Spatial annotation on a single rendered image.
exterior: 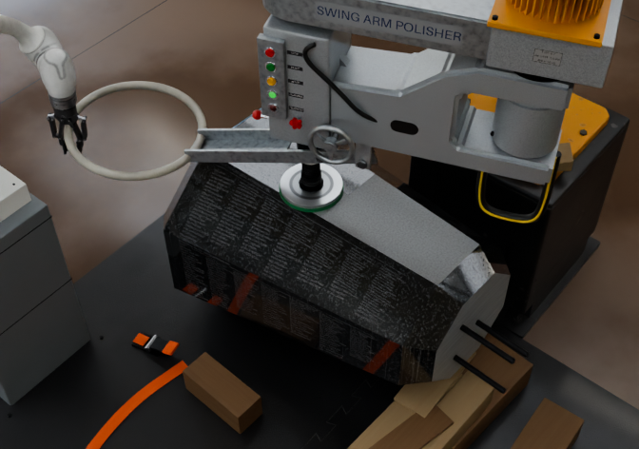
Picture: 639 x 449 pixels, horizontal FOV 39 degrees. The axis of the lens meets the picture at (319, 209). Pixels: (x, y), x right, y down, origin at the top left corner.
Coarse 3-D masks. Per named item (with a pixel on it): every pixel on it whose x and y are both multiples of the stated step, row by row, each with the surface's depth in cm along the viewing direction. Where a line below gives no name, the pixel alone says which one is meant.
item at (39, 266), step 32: (0, 224) 304; (32, 224) 309; (0, 256) 304; (32, 256) 317; (0, 288) 311; (32, 288) 325; (64, 288) 339; (0, 320) 319; (32, 320) 333; (64, 320) 348; (0, 352) 327; (32, 352) 342; (64, 352) 357; (0, 384) 337; (32, 384) 351
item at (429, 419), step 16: (464, 368) 329; (416, 384) 323; (432, 384) 323; (448, 384) 323; (400, 400) 319; (416, 400) 319; (432, 400) 319; (416, 416) 315; (432, 416) 315; (400, 432) 311; (416, 432) 311; (432, 432) 311; (384, 448) 307; (400, 448) 307; (416, 448) 307
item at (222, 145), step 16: (208, 128) 316; (224, 128) 313; (240, 128) 310; (256, 128) 308; (208, 144) 317; (224, 144) 314; (240, 144) 312; (256, 144) 309; (272, 144) 306; (288, 144) 304; (192, 160) 312; (208, 160) 309; (224, 160) 306; (240, 160) 304; (256, 160) 301; (272, 160) 299; (288, 160) 296; (304, 160) 294; (320, 160) 290; (352, 160) 287
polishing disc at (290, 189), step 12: (300, 168) 314; (324, 168) 314; (288, 180) 311; (324, 180) 311; (336, 180) 310; (288, 192) 307; (300, 192) 307; (312, 192) 307; (324, 192) 306; (336, 192) 306; (300, 204) 303; (312, 204) 303; (324, 204) 303
